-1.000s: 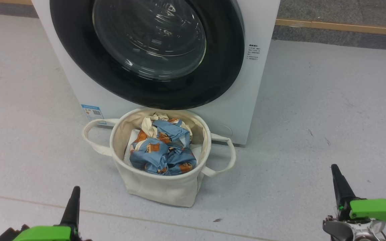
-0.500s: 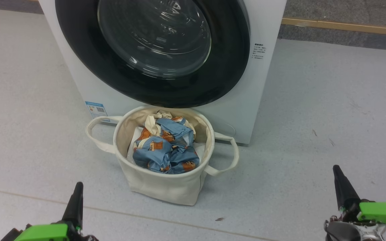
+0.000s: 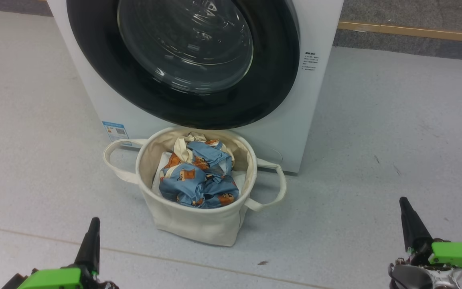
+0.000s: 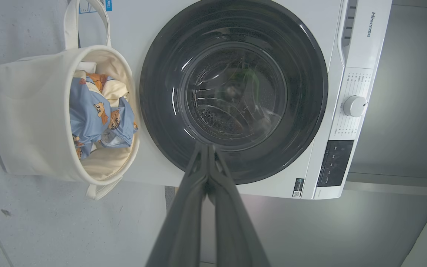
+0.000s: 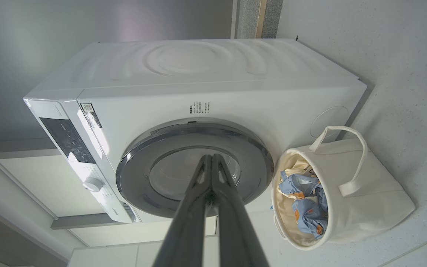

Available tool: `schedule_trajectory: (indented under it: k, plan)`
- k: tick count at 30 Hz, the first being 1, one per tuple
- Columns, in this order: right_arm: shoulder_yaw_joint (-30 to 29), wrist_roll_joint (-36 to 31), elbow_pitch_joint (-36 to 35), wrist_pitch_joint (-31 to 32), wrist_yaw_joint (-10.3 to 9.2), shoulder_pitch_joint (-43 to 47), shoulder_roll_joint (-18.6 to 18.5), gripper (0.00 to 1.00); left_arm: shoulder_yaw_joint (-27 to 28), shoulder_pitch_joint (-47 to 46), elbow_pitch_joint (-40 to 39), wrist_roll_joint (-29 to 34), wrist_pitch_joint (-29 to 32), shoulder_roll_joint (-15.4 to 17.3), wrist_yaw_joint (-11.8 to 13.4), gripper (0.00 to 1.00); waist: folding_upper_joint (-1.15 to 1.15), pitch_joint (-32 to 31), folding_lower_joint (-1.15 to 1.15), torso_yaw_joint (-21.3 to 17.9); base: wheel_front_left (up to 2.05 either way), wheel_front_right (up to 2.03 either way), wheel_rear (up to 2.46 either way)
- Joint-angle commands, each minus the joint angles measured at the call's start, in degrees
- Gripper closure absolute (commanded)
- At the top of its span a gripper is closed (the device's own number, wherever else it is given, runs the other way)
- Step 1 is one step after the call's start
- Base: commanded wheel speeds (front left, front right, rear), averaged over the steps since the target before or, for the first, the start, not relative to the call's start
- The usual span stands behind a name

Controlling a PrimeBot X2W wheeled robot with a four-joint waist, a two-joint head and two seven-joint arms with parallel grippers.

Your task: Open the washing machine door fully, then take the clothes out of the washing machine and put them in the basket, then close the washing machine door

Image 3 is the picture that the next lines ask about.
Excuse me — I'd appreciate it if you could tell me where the washing machine door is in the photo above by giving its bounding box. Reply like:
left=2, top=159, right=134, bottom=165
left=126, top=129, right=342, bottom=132
left=66, top=0, right=301, bottom=130

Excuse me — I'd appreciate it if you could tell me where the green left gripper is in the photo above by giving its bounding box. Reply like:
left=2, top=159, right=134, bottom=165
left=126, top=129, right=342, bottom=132
left=2, top=217, right=119, bottom=289

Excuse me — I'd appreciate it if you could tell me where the wooden floor strip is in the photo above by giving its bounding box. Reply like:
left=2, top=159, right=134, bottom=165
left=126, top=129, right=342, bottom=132
left=337, top=21, right=462, bottom=44

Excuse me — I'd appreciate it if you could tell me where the white folded cloth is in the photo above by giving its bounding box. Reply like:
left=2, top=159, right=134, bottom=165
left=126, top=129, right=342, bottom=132
left=151, top=151, right=249, bottom=198

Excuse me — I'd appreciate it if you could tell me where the white front-load washing machine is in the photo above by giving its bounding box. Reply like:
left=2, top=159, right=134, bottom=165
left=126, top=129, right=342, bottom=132
left=47, top=0, right=344, bottom=174

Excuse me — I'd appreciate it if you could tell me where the blue energy label sticker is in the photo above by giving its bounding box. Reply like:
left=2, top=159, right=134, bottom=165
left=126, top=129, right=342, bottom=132
left=101, top=121, right=132, bottom=146

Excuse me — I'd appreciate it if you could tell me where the blue patterned garment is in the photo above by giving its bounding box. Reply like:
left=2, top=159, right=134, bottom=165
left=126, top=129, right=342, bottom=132
left=158, top=132, right=240, bottom=209

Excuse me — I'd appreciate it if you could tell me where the round white filter access cover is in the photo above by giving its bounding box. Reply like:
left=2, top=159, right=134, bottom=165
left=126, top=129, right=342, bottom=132
left=255, top=146, right=284, bottom=166

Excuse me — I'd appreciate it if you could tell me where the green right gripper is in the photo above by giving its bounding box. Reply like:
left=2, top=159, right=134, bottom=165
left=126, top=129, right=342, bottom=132
left=399, top=197, right=462, bottom=284

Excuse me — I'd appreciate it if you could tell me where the cream canvas laundry basket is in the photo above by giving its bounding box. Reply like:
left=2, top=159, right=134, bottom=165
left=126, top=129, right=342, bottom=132
left=103, top=127, right=287, bottom=247

